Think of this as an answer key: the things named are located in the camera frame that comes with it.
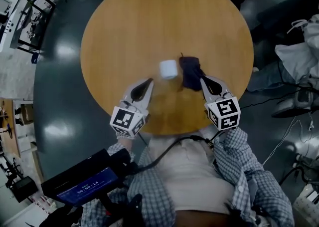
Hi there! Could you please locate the black box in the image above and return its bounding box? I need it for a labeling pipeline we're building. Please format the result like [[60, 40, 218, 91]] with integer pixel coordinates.
[[11, 176, 38, 203]]

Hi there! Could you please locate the white floor cable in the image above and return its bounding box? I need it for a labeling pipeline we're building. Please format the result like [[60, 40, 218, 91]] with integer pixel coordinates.
[[261, 116, 315, 164]]

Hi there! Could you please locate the wooden side table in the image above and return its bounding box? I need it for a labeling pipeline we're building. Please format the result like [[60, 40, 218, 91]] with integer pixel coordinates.
[[0, 98, 20, 158]]

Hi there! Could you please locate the white bead bracelet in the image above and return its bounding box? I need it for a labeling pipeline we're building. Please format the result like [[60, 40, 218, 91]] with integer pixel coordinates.
[[115, 132, 133, 141]]

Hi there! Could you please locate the white console unit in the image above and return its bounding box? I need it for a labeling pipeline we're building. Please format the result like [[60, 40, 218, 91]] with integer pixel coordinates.
[[0, 0, 25, 52]]

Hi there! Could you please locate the black monitor with blue screen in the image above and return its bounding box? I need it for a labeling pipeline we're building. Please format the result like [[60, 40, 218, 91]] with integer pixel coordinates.
[[40, 148, 137, 207]]

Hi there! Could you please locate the cardboard box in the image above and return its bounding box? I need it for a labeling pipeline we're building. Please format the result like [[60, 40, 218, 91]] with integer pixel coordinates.
[[20, 103, 34, 124]]

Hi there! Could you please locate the person's right forearm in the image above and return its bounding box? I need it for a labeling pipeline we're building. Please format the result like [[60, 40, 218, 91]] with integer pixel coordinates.
[[213, 126, 265, 174]]

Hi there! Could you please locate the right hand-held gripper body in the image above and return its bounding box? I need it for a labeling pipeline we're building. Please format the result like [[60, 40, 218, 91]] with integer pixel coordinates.
[[204, 90, 241, 131]]

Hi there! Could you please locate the person's left forearm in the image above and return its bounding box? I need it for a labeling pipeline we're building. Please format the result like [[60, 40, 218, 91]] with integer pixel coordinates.
[[107, 136, 148, 167]]

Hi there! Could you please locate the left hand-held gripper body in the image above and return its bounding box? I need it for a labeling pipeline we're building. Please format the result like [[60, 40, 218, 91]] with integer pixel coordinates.
[[109, 98, 150, 138]]

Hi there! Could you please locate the grey office chair base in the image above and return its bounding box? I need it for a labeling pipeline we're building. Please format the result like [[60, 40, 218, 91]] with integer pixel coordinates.
[[271, 88, 319, 118]]

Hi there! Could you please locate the person's torso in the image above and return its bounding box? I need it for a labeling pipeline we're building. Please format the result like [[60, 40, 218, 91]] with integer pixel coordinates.
[[82, 133, 295, 227]]

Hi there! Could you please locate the black chest cable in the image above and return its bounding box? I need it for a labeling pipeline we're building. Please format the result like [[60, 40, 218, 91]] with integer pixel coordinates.
[[132, 135, 215, 172]]

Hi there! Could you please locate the dark cloth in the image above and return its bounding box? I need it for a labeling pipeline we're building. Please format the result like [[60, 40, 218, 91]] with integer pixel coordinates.
[[178, 52, 206, 91]]

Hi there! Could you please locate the black framed workbench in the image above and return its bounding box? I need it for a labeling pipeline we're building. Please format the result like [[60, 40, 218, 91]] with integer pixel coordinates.
[[11, 0, 57, 53]]

